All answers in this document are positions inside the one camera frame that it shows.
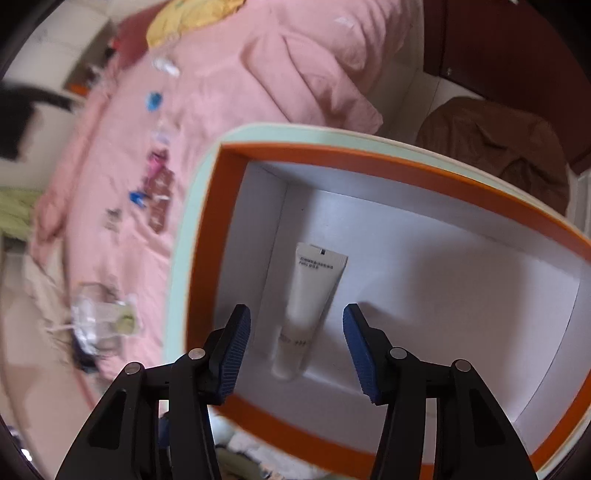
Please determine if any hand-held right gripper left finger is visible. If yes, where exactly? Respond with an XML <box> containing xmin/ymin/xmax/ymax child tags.
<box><xmin>55</xmin><ymin>304</ymin><xmax>252</xmax><ymax>480</ymax></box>

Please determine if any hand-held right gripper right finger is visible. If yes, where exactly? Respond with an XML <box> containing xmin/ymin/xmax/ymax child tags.
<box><xmin>342</xmin><ymin>303</ymin><xmax>539</xmax><ymax>480</ymax></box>

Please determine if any white cream tube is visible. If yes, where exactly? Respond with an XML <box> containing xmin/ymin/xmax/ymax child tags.
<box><xmin>271</xmin><ymin>242</ymin><xmax>348</xmax><ymax>381</ymax></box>

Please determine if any orange cardboard box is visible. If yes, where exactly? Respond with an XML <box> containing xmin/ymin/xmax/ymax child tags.
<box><xmin>185</xmin><ymin>142</ymin><xmax>591</xmax><ymax>472</ymax></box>

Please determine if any light green cartoon desktop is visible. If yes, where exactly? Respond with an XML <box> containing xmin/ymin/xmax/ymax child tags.
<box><xmin>159</xmin><ymin>122</ymin><xmax>591</xmax><ymax>480</ymax></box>

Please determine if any clear bag with lime slice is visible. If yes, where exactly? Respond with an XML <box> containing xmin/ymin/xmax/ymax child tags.
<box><xmin>69</xmin><ymin>284</ymin><xmax>139</xmax><ymax>356</ymax></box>

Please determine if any brown snowflake packet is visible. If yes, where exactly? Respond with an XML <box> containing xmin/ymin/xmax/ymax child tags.
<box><xmin>148</xmin><ymin>198</ymin><xmax>169</xmax><ymax>232</ymax></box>
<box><xmin>143</xmin><ymin>166</ymin><xmax>175</xmax><ymax>204</ymax></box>

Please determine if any brown cloth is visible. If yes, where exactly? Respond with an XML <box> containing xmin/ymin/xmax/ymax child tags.
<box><xmin>416</xmin><ymin>98</ymin><xmax>571</xmax><ymax>215</ymax></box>

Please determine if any light green cloth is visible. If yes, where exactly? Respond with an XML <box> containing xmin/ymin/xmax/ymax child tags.
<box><xmin>0</xmin><ymin>188</ymin><xmax>44</xmax><ymax>241</ymax></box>

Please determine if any pink bedsheet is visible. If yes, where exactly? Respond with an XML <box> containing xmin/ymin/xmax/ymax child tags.
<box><xmin>28</xmin><ymin>0</ymin><xmax>384</xmax><ymax>393</ymax></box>

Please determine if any white small bottle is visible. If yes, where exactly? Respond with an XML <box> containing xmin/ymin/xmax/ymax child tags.
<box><xmin>154</xmin><ymin>55</ymin><xmax>182</xmax><ymax>78</ymax></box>

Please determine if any black hanging garment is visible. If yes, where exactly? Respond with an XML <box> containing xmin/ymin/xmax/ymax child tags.
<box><xmin>0</xmin><ymin>83</ymin><xmax>81</xmax><ymax>160</ymax></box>

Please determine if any dark red pillow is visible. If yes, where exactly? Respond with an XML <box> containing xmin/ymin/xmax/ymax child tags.
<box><xmin>108</xmin><ymin>7</ymin><xmax>160</xmax><ymax>72</ymax></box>

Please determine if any dark red wooden door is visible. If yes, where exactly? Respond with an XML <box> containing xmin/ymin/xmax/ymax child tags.
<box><xmin>418</xmin><ymin>0</ymin><xmax>591</xmax><ymax>171</ymax></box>

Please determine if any yellow pillow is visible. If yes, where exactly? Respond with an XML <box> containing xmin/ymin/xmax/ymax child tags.
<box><xmin>147</xmin><ymin>0</ymin><xmax>245</xmax><ymax>47</ymax></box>

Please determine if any cream wall cabinet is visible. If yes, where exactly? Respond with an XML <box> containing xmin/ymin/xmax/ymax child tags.
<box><xmin>28</xmin><ymin>0</ymin><xmax>116</xmax><ymax>93</ymax></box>

